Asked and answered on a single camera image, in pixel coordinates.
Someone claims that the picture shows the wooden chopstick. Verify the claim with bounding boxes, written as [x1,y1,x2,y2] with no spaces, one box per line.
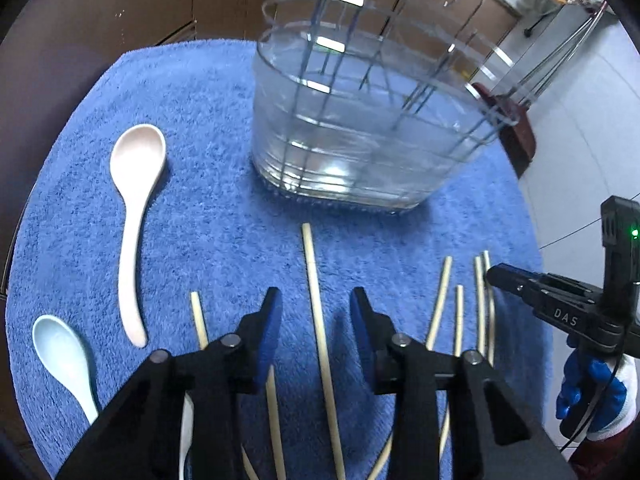
[188,290,288,480]
[302,222,346,480]
[439,285,464,458]
[474,256,487,356]
[367,256,452,480]
[482,250,497,365]

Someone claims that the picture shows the light blue ceramic spoon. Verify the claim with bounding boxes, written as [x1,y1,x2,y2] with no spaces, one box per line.
[32,314,98,424]

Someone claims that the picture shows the cream ceramic spoon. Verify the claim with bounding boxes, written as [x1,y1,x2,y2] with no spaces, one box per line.
[110,124,166,348]

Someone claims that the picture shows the blue gloved right hand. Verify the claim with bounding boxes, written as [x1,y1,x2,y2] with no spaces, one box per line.
[555,335,638,441]

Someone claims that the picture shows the maroon dustpan with broom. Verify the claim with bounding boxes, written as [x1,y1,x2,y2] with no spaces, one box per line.
[472,82,537,179]

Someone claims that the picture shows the blue towel mat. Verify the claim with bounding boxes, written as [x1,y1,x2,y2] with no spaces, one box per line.
[6,40,542,479]

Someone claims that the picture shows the grey hose pipes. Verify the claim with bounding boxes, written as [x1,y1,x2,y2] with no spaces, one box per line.
[491,0,610,108]

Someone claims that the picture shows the wire utensil holder clear base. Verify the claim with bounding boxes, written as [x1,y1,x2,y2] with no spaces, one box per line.
[252,0,515,211]

